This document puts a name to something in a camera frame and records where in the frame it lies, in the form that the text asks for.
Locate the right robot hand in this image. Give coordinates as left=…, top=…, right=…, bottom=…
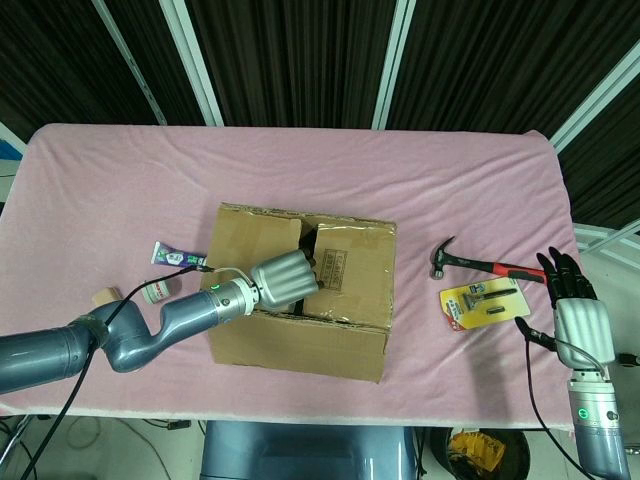
left=516, top=245, right=615, bottom=371

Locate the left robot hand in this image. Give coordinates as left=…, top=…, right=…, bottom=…
left=249, top=249, right=321, bottom=311

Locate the cardboard box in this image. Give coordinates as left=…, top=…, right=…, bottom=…
left=199, top=202, right=399, bottom=385

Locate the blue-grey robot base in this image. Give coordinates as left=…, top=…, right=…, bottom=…
left=199, top=419, right=416, bottom=480

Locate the purple white toothpaste tube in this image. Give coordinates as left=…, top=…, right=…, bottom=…
left=151, top=241, right=207, bottom=269

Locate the pink tablecloth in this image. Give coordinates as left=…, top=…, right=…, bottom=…
left=0, top=122, right=615, bottom=430

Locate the yellow razor blister pack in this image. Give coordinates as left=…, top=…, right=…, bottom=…
left=438, top=277, right=531, bottom=332

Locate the black red claw hammer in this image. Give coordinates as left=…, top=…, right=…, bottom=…
left=429, top=236, right=549, bottom=285

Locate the small white cream jar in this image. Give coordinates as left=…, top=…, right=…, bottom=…
left=143, top=280, right=180, bottom=305

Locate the black waste bin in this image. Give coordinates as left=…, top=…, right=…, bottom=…
left=430, top=427, right=531, bottom=480

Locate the yellow bag in bin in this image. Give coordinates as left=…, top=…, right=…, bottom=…
left=449, top=432, right=504, bottom=474

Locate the black floor plug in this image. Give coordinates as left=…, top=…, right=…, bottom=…
left=144, top=418, right=192, bottom=431

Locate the beige plastic case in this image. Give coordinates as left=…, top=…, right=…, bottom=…
left=91, top=286, right=124, bottom=307

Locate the black right hand cable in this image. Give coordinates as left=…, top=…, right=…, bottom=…
left=522, top=334, right=591, bottom=480

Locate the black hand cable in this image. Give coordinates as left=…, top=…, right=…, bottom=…
left=19, top=267, right=216, bottom=480
left=522, top=334, right=591, bottom=480

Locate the wide white frame post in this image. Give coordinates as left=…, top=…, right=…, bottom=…
left=159, top=0, right=225, bottom=127

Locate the black left hand cable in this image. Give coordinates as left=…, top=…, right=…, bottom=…
left=19, top=267, right=216, bottom=480

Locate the thin white frame post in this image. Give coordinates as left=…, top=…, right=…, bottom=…
left=92, top=0, right=167, bottom=126

